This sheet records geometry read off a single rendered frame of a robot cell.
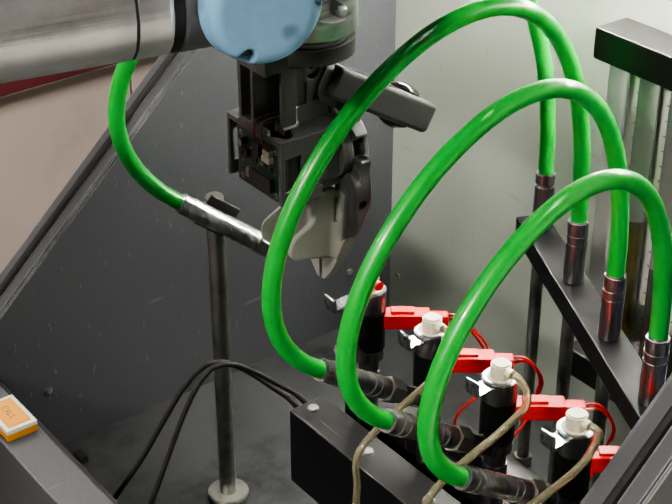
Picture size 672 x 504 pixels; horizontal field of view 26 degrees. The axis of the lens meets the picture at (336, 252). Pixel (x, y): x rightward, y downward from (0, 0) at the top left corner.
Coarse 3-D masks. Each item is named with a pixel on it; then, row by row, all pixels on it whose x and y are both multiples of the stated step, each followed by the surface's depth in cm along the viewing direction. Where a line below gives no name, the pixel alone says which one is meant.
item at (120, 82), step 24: (528, 0) 120; (528, 24) 122; (120, 72) 115; (552, 72) 124; (120, 96) 116; (120, 120) 117; (552, 120) 127; (120, 144) 118; (552, 144) 128; (144, 168) 120; (552, 168) 129; (168, 192) 122
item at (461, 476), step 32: (576, 192) 93; (640, 192) 97; (544, 224) 92; (512, 256) 92; (480, 288) 92; (448, 352) 92; (640, 384) 109; (448, 480) 97; (480, 480) 99; (512, 480) 102
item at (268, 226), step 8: (280, 208) 114; (304, 208) 115; (272, 216) 114; (304, 216) 116; (264, 224) 114; (272, 224) 114; (304, 224) 116; (264, 232) 114; (272, 232) 115; (296, 232) 116; (320, 264) 117; (320, 272) 117
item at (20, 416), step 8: (8, 400) 133; (0, 408) 132; (8, 408) 132; (16, 408) 132; (0, 416) 131; (8, 416) 131; (16, 416) 131; (24, 416) 131; (8, 424) 130; (16, 424) 130; (0, 432) 131; (16, 432) 130; (24, 432) 131; (8, 440) 130
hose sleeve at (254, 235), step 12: (192, 204) 122; (204, 204) 123; (192, 216) 123; (204, 216) 123; (216, 216) 124; (228, 216) 124; (216, 228) 124; (228, 228) 124; (240, 228) 125; (252, 228) 126; (240, 240) 125; (252, 240) 125
